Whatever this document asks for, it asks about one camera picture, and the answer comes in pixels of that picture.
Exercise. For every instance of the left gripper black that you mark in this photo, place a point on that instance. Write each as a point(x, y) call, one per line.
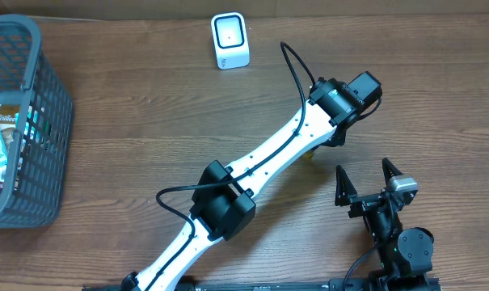
point(345, 135)

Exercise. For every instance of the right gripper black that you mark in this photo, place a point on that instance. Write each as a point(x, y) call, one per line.
point(364, 202)

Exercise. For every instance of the yellow dish soap bottle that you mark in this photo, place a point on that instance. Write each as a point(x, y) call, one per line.
point(309, 154)

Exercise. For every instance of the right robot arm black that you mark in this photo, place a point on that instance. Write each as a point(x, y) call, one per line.
point(405, 254)

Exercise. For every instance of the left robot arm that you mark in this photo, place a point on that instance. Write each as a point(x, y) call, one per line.
point(224, 198)

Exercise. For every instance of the white barcode scanner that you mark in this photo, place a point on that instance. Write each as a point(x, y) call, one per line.
point(230, 40)

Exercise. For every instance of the grey plastic shopping basket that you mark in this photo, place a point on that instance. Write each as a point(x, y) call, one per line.
point(37, 153)

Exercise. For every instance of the brown snack packet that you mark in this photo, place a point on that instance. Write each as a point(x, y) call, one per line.
point(8, 117)

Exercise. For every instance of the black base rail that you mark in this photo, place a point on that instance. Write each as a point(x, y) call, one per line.
point(331, 285)

